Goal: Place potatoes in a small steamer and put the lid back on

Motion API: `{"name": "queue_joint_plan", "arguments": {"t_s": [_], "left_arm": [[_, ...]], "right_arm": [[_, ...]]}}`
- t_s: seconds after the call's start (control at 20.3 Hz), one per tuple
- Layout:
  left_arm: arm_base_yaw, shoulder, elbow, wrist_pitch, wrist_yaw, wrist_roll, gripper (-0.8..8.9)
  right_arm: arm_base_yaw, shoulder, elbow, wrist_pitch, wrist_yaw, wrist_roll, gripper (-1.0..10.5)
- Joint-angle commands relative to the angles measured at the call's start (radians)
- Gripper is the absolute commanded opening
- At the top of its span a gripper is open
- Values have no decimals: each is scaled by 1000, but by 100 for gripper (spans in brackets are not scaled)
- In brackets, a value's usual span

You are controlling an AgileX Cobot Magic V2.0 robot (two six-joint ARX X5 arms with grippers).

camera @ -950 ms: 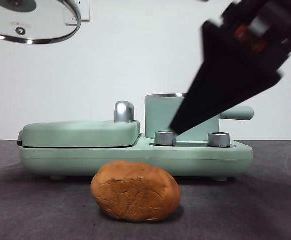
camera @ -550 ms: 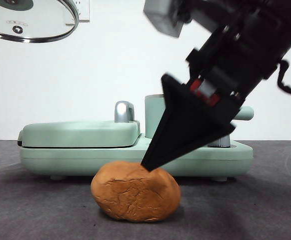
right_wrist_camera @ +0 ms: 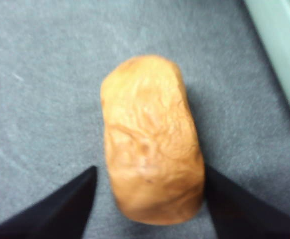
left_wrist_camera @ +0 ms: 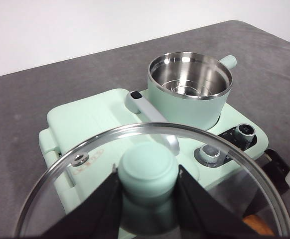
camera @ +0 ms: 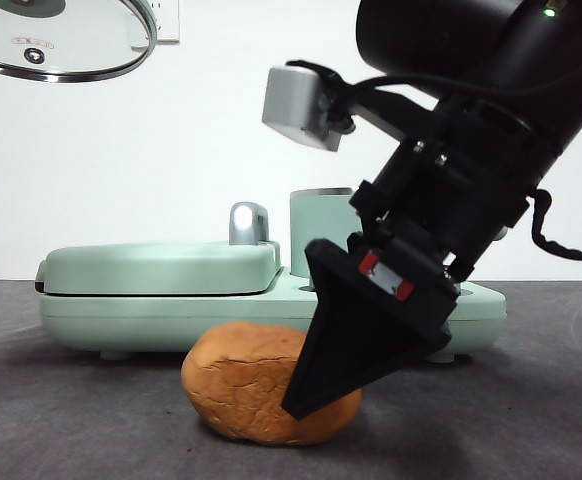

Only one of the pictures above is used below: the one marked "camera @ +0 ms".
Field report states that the brown potato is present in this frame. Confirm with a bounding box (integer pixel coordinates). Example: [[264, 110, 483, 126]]
[[180, 321, 363, 447]]

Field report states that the black right camera cable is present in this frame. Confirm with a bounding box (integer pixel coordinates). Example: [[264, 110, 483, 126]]
[[285, 59, 440, 109]]

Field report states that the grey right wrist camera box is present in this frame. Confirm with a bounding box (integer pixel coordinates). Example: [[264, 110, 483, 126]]
[[261, 64, 345, 152]]

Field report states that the mint green breakfast maker base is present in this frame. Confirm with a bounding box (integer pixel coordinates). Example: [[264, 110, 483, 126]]
[[38, 267, 506, 364]]

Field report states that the white wall socket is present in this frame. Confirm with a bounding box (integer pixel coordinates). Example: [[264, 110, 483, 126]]
[[130, 0, 180, 45]]

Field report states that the glass pot lid green knob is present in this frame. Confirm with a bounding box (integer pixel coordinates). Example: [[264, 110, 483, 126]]
[[0, 0, 159, 84]]

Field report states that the green griddle lid chrome handle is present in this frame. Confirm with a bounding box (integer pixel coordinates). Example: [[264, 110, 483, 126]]
[[34, 200, 281, 297]]

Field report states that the black coiled right arm cable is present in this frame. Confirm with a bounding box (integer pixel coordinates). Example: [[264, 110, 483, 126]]
[[528, 188, 582, 261]]

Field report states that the mint green steamer pot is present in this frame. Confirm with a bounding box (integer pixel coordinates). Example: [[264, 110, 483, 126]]
[[289, 187, 510, 279]]

